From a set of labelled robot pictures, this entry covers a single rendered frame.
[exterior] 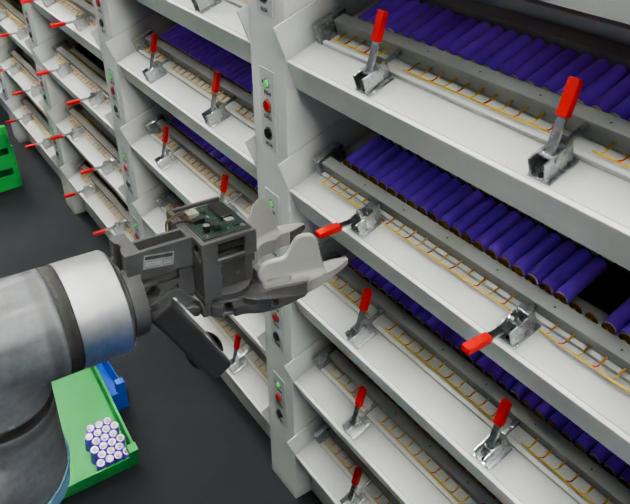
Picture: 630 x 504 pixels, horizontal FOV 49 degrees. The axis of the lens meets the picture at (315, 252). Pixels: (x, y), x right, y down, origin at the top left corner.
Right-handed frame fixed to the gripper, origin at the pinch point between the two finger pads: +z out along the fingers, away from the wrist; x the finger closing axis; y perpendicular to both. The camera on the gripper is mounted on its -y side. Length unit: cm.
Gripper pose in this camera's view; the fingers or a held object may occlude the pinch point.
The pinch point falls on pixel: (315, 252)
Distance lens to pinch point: 69.9
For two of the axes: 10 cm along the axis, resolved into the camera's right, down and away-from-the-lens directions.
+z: 8.3, -2.9, 4.9
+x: -5.6, -4.6, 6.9
